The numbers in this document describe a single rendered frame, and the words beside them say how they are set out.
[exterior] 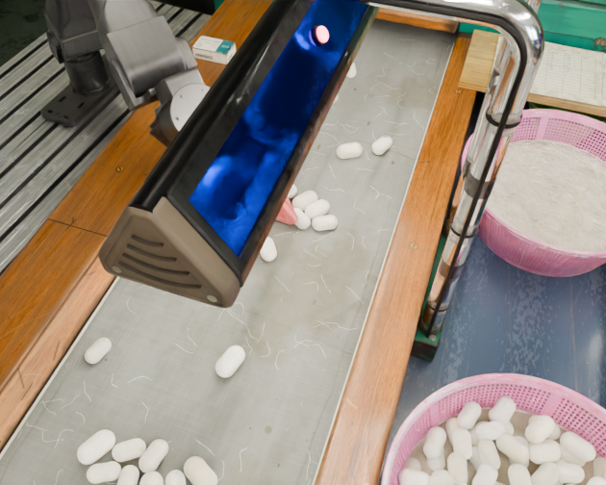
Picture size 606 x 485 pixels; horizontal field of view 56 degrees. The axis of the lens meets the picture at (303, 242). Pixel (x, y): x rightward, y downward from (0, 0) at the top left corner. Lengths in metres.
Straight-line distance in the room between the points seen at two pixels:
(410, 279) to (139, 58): 0.38
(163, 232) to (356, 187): 0.53
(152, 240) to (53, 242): 0.47
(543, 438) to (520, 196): 0.33
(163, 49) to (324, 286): 0.32
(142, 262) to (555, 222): 0.62
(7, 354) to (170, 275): 0.39
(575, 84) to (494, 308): 0.38
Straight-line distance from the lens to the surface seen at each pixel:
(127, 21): 0.68
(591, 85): 0.99
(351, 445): 0.57
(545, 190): 0.85
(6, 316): 0.71
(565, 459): 0.66
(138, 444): 0.60
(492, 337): 0.76
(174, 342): 0.66
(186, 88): 0.59
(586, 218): 0.85
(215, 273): 0.29
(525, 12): 0.41
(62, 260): 0.73
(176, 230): 0.28
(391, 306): 0.64
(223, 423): 0.61
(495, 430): 0.63
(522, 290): 0.81
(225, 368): 0.61
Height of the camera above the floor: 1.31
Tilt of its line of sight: 52 degrees down
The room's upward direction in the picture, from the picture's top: straight up
